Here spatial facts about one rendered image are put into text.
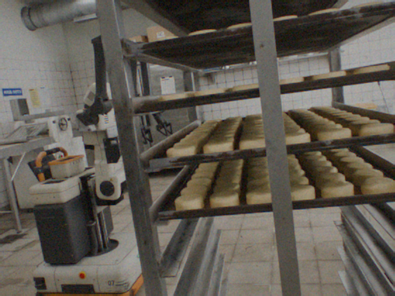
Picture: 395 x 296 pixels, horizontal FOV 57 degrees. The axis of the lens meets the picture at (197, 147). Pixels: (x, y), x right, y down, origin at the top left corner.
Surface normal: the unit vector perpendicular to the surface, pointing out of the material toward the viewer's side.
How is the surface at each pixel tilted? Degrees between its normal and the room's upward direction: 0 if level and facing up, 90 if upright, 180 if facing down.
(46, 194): 90
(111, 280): 90
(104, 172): 90
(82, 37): 90
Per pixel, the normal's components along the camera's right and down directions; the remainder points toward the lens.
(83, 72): -0.23, 0.18
